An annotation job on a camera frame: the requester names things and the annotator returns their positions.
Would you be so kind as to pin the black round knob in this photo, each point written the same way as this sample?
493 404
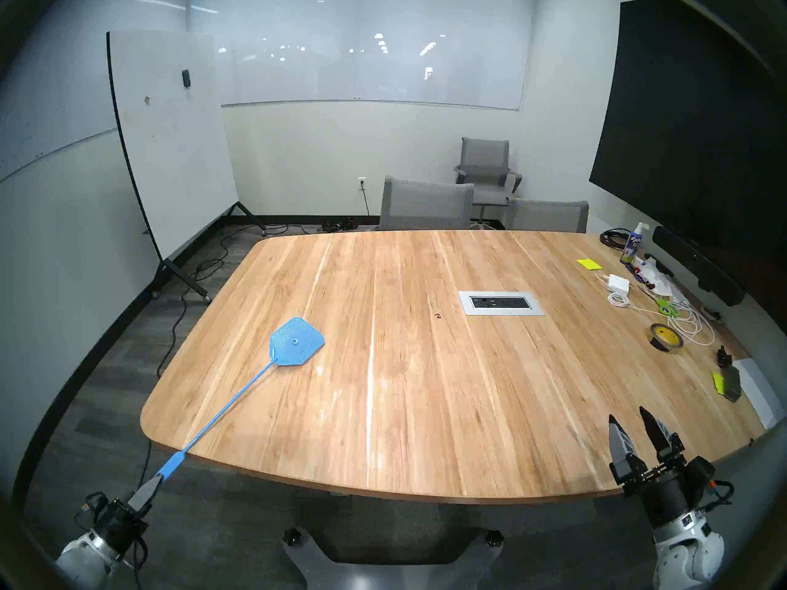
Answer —
494 538
292 536

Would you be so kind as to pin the brown packing tape roll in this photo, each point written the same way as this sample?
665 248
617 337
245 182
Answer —
670 345

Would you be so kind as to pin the large black wall screen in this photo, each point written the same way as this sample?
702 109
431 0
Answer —
688 121

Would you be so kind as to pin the grey mesh office chair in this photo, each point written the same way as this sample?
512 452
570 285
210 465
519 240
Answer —
547 217
424 204

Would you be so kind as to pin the small yellow sticky note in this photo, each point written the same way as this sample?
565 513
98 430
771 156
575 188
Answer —
717 383

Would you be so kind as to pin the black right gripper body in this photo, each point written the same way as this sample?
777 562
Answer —
664 496

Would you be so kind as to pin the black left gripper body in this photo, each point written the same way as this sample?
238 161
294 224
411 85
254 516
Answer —
120 524

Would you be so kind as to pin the white mobile whiteboard on stand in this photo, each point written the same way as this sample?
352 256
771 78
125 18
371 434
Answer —
172 152

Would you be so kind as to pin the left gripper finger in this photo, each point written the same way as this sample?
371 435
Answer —
144 493
154 499

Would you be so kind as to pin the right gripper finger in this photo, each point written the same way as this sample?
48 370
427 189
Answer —
667 444
624 456

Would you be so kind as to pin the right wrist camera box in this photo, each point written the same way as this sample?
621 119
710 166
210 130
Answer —
704 472

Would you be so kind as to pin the white power adapter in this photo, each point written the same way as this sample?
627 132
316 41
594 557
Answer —
618 283

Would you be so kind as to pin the blue plastic fly swatter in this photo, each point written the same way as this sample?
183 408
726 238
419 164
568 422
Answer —
295 343

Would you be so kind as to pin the glass wall whiteboard with writing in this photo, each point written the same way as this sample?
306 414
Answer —
49 121

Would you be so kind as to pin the black video sound bar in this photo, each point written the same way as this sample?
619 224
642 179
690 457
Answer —
695 263

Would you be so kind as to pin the whiteboard marker pack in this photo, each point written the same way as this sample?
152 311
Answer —
642 276

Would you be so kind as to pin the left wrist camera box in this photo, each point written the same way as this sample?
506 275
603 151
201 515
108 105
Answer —
97 503

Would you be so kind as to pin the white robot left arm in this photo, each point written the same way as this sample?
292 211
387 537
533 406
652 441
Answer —
86 558

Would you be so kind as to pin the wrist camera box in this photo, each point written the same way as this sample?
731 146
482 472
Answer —
97 503
704 472

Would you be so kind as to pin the grey office chair with armrests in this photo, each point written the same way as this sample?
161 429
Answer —
486 158

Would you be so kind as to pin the whiteboard cleaner spray bottle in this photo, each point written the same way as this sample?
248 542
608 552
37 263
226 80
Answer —
632 247

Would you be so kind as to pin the white paper sheet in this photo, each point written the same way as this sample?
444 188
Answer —
759 389

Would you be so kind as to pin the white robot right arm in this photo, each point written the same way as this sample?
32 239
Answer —
682 558

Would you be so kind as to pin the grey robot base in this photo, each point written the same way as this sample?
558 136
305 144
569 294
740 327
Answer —
393 576

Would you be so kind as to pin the white plastic bag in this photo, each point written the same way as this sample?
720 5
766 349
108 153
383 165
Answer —
667 286

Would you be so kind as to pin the wide glass wall whiteboard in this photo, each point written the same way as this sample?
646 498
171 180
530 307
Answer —
369 72

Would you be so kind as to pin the yellow sticky note pad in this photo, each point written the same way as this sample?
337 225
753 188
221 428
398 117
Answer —
589 263

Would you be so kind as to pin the dark grey flat device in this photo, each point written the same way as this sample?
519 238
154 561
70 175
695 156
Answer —
731 383

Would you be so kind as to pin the silver table power outlet box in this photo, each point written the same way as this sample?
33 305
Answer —
501 302

